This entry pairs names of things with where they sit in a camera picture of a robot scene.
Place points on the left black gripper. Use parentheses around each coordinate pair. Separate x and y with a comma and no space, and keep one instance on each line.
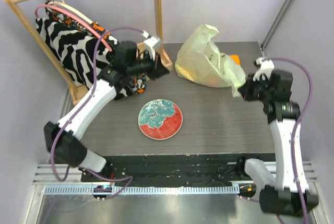
(157,69)

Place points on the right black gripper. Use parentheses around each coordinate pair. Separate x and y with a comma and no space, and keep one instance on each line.
(250,91)

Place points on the pale yellow plastic bag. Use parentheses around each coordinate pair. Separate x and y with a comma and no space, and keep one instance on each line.
(199,58)

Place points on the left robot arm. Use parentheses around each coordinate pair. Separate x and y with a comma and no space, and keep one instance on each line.
(63,138)

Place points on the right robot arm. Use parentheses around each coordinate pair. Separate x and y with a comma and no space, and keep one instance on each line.
(287,192)

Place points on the fake orange fruit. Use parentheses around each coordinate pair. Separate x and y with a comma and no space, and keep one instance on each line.
(214,82)

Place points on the orange patterned garment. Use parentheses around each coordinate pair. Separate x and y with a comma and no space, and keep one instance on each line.
(137,83)

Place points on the orange folded cloth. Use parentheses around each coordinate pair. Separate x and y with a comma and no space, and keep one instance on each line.
(236,59)

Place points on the red and teal plate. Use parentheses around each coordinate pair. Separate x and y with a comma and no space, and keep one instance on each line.
(160,119)

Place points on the zebra print garment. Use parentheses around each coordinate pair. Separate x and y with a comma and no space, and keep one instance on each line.
(73,45)

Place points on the cream clothes hanger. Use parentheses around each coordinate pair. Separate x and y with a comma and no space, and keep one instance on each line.
(73,10)

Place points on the pink clothes hanger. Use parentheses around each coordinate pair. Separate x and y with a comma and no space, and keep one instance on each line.
(79,20)

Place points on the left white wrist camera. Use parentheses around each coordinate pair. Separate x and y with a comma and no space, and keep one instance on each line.
(151,43)

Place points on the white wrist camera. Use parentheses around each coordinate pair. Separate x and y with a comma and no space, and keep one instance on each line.
(265,67)
(151,43)

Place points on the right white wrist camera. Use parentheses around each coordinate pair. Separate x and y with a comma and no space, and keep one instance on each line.
(265,67)

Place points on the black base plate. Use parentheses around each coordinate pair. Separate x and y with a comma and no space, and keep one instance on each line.
(202,170)

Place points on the slotted cable duct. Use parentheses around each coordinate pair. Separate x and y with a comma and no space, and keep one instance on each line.
(101,189)

